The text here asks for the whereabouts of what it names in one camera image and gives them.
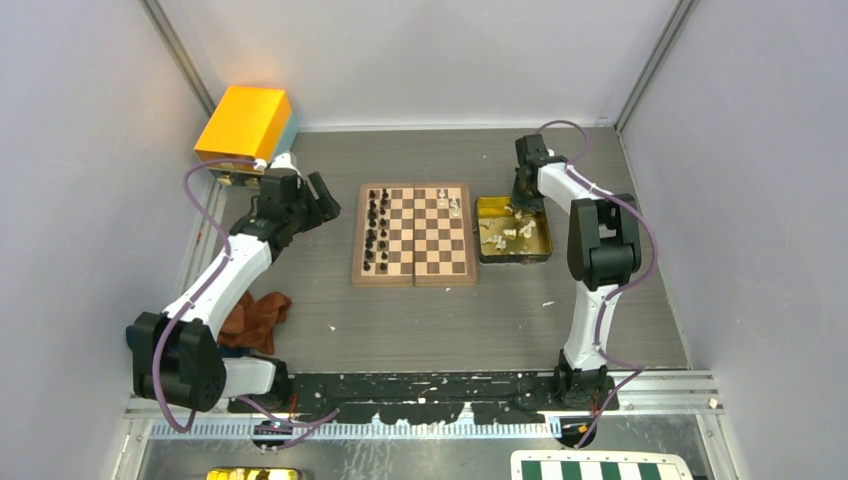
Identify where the wooden chess board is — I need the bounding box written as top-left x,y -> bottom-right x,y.
351,182 -> 478,288

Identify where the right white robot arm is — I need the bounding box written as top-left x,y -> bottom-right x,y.
511,134 -> 642,411

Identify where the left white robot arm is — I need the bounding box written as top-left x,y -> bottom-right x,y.
128,153 -> 341,418

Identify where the green white checkered board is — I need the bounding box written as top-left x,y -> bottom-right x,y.
510,450 -> 694,480

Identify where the gold tin tray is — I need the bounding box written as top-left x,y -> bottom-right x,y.
474,196 -> 554,264

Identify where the yellow teal drawer box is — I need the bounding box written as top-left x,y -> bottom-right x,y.
194,85 -> 300,189

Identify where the orange cloth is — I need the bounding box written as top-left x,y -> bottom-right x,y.
217,291 -> 292,355

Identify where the dark blue cloth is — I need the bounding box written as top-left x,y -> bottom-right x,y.
125,326 -> 135,350

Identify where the gold tin front edge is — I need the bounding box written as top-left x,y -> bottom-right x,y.
206,467 -> 304,480

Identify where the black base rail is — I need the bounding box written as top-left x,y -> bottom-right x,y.
252,369 -> 619,426

